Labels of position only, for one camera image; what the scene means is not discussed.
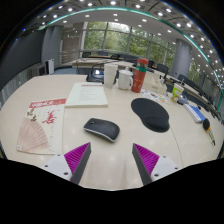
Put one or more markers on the grey box appliance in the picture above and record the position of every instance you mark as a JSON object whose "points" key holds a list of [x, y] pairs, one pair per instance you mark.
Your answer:
{"points": [[38, 70]]}

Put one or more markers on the group of round ceiling lights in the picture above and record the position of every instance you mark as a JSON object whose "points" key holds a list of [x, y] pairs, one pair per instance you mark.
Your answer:
{"points": [[113, 2]]}

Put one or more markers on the black and yellow handheld microphone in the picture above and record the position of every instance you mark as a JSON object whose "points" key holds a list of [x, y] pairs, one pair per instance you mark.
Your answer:
{"points": [[207, 126]]}

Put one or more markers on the white floor appliance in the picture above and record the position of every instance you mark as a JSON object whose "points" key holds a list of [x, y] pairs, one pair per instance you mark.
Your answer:
{"points": [[50, 66]]}

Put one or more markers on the red and white fan-print magazine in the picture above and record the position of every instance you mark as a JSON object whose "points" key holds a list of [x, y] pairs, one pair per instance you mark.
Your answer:
{"points": [[41, 128]]}

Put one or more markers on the blue and white book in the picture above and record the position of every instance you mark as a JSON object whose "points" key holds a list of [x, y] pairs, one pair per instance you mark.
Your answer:
{"points": [[195, 113]]}

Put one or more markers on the white lidded mug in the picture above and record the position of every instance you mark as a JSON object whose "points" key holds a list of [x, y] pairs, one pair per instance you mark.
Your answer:
{"points": [[124, 80]]}

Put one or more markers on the group of dark office chairs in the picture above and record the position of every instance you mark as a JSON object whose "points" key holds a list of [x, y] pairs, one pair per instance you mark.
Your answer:
{"points": [[162, 68]]}

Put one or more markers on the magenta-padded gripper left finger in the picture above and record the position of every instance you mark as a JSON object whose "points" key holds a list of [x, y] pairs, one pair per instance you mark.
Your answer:
{"points": [[60, 165]]}

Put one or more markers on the colourful sticker sheet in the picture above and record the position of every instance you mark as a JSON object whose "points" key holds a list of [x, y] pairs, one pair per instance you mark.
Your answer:
{"points": [[155, 96]]}

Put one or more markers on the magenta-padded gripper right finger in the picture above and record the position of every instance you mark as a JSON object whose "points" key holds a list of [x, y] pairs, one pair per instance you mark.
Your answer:
{"points": [[161, 166]]}

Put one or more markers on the red bottle with green band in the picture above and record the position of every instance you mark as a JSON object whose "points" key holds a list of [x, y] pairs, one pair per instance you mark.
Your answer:
{"points": [[139, 78]]}

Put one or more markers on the dark grey conference microphone unit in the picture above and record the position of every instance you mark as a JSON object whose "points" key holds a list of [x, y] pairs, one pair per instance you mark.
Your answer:
{"points": [[183, 100]]}

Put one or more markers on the black conference microphone unit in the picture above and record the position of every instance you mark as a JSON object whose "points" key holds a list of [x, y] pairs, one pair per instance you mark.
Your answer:
{"points": [[95, 76]]}

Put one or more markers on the cream booklet with red header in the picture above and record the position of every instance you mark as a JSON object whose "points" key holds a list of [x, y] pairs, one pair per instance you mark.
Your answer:
{"points": [[86, 95]]}

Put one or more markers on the cream desk organizer tray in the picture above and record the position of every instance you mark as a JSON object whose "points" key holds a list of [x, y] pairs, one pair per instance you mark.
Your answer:
{"points": [[156, 83]]}

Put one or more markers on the white paper cup stack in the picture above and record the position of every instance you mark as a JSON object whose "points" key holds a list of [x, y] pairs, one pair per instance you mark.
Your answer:
{"points": [[110, 75]]}

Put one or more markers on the black mouse pad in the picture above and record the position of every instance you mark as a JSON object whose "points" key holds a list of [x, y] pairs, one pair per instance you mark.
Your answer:
{"points": [[150, 115]]}

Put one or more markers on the black computer mouse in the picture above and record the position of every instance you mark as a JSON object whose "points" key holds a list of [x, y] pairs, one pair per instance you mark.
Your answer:
{"points": [[101, 129]]}

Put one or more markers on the green and white paper cup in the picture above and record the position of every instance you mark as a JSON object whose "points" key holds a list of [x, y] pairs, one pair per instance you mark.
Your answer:
{"points": [[176, 92]]}

